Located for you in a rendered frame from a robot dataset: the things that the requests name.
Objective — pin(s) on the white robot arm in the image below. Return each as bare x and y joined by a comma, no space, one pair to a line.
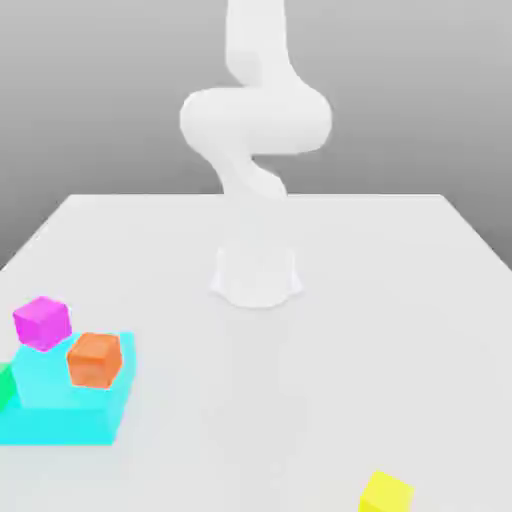
256,120

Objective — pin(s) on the small orange cube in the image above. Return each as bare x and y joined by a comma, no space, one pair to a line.
94,361

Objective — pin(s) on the small magenta cube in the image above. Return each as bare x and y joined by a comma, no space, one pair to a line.
42,324

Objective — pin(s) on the small yellow cube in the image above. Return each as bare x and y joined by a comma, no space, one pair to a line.
386,494

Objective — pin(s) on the small green cube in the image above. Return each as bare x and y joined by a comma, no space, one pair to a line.
4,386

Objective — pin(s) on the large cyan box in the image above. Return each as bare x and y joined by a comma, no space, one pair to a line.
56,416

